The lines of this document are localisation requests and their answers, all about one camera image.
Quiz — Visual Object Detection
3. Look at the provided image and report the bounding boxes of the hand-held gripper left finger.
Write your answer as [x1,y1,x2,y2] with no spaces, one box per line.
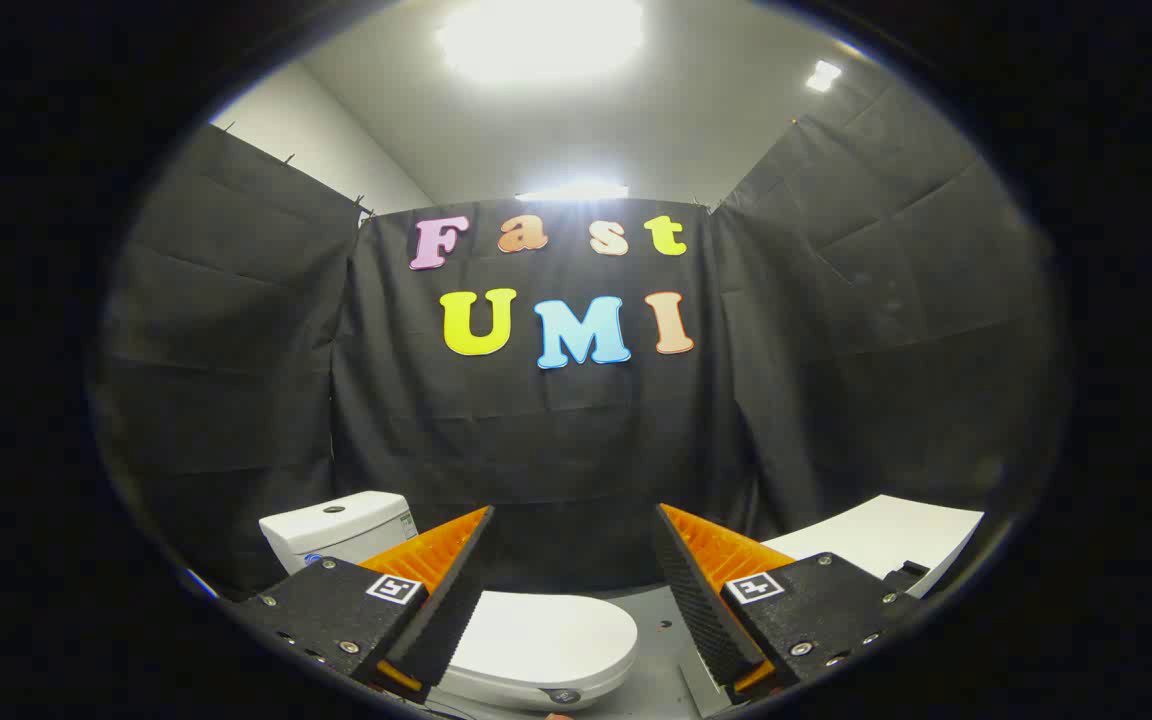
[234,505,495,704]

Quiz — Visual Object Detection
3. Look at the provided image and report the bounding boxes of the black backdrop cloth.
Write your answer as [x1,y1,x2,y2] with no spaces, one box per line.
[91,85,1072,601]

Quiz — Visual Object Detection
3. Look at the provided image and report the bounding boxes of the white toilet tank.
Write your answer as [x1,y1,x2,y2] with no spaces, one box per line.
[258,490,419,577]

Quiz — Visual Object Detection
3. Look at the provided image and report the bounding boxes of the large ceiling light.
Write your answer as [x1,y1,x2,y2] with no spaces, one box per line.
[436,0,647,86]

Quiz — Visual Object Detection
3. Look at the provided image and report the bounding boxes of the white cabinet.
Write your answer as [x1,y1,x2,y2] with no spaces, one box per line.
[761,495,985,599]

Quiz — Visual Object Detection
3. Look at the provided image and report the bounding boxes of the long strip ceiling light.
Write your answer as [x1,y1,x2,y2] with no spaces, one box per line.
[516,180,629,203]

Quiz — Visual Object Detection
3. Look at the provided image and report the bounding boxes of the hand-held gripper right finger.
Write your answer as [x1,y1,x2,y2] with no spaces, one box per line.
[652,503,932,706]

